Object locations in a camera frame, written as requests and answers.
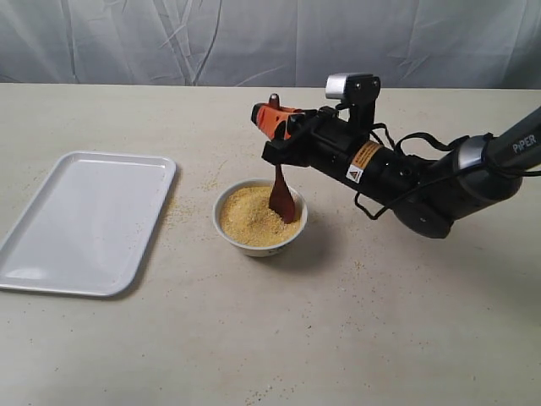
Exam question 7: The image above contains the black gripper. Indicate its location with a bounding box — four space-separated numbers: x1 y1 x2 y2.
251 103 427 203

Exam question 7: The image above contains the dark brown wooden spoon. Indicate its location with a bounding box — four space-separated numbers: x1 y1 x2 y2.
268 165 296 224

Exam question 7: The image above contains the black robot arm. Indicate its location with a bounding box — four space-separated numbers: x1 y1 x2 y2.
251 103 540 239

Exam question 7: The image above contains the yellow grainy powder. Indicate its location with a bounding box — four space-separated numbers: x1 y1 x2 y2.
220 185 301 247

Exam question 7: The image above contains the white ceramic bowl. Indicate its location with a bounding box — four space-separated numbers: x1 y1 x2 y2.
212 178 308 257

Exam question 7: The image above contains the white fabric backdrop curtain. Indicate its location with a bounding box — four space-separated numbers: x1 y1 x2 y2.
1 1 540 89

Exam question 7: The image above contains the white rectangular plastic tray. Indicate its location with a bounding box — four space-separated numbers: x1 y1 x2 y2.
1 151 177 297

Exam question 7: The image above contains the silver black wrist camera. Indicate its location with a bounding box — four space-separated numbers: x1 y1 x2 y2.
325 73 381 130

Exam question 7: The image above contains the black cable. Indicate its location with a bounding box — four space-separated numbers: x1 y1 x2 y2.
353 123 541 221

